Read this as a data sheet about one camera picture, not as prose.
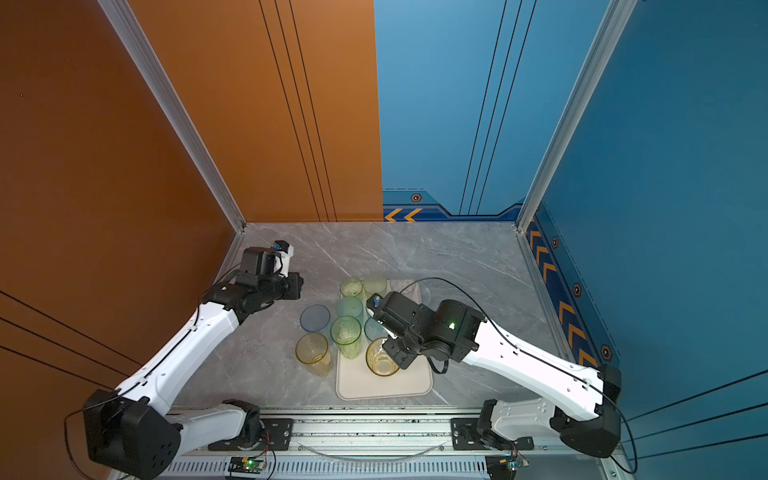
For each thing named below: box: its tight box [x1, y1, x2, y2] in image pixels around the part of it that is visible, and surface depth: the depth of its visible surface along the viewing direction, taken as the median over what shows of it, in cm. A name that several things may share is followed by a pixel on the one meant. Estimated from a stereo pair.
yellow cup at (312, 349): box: [295, 332, 332, 377], surface depth 77 cm
